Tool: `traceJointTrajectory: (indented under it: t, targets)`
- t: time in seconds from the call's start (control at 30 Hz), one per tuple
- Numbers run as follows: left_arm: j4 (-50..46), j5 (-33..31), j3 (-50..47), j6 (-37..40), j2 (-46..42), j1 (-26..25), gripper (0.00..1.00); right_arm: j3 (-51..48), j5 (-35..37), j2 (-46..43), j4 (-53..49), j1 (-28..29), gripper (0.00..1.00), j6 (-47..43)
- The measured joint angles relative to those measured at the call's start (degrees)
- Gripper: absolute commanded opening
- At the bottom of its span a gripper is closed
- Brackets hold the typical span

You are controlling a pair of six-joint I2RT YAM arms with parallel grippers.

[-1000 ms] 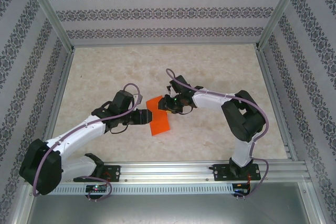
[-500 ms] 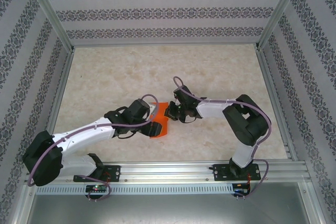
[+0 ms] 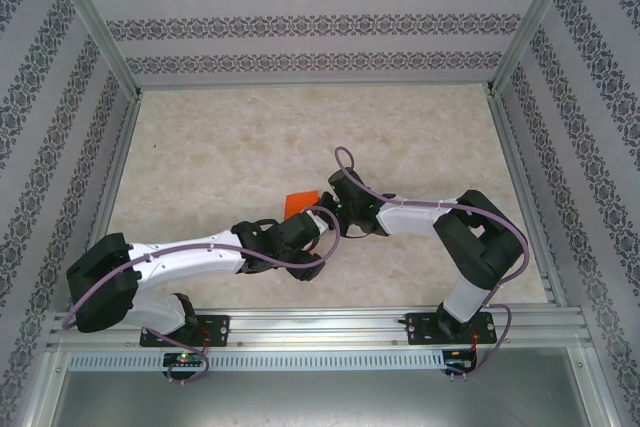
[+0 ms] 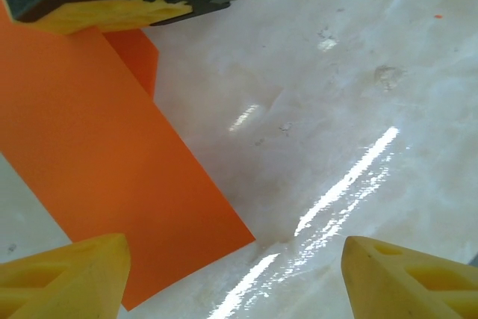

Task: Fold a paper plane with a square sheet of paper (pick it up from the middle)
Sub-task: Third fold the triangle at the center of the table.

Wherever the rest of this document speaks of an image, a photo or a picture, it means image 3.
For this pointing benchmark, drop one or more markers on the orange paper sheet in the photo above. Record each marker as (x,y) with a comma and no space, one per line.
(300,202)

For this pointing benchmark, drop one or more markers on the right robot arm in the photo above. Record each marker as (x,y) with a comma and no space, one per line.
(415,217)

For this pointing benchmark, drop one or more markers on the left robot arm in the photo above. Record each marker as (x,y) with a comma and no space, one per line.
(190,257)

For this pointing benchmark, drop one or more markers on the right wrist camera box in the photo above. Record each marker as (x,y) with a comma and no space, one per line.
(345,187)

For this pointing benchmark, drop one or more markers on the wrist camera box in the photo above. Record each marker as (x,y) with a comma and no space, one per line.
(300,232)
(345,187)

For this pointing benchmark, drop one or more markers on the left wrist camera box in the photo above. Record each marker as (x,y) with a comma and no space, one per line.
(300,232)

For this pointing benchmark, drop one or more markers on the aluminium mounting rail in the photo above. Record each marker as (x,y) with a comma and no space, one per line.
(320,327)

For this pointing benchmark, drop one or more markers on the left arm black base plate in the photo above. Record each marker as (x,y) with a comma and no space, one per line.
(217,329)

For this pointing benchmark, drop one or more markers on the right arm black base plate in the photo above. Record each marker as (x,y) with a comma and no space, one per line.
(417,329)

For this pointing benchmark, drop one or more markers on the aluminium side rail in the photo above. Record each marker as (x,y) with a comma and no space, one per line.
(107,197)
(525,197)

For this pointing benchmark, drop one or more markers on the aluminium frame post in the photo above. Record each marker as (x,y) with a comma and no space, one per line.
(99,27)
(530,22)

